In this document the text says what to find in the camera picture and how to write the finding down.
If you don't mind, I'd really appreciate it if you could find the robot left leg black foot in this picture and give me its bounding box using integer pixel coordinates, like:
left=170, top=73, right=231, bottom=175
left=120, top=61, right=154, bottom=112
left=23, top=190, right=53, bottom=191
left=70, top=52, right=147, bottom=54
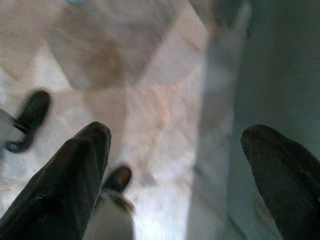
left=0, top=89, right=51, bottom=154

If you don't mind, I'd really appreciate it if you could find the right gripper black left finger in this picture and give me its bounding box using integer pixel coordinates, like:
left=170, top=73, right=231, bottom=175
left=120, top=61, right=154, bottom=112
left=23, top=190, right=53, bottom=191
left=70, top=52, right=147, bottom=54
left=0, top=121, right=112, bottom=240

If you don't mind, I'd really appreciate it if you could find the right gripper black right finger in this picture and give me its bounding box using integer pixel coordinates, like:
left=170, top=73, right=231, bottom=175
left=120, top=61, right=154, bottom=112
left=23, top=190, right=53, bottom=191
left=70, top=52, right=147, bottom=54
left=240, top=124, right=320, bottom=240

